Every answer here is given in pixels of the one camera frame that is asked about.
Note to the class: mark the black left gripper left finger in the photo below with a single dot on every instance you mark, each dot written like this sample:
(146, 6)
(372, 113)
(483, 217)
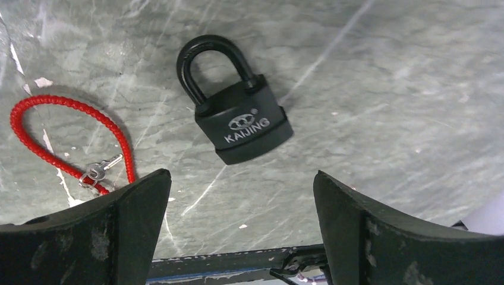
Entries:
(107, 240)

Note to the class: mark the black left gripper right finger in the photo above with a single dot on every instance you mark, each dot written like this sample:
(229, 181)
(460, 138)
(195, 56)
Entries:
(368, 242)

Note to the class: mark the small silver keys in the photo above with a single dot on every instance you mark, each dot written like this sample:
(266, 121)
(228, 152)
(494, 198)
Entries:
(96, 172)

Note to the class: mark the black Kaijing padlock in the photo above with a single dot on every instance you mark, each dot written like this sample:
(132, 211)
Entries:
(243, 121)

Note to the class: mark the black table edge rail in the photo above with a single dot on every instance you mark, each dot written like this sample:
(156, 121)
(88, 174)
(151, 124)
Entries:
(237, 267)

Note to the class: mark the red cable lock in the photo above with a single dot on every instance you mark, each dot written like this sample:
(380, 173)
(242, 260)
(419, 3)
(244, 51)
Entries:
(17, 125)

